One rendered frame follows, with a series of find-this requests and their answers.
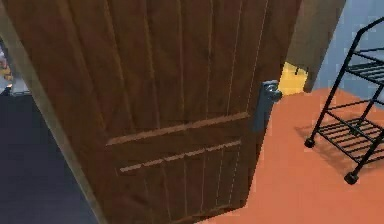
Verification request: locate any black wire shelf trolley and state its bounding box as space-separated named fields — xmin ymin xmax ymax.
xmin=303 ymin=17 xmax=384 ymax=186

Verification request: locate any grey metal door handle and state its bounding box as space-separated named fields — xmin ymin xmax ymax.
xmin=252 ymin=79 xmax=283 ymax=134

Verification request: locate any brown wooden room door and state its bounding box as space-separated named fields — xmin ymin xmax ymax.
xmin=2 ymin=0 xmax=304 ymax=224

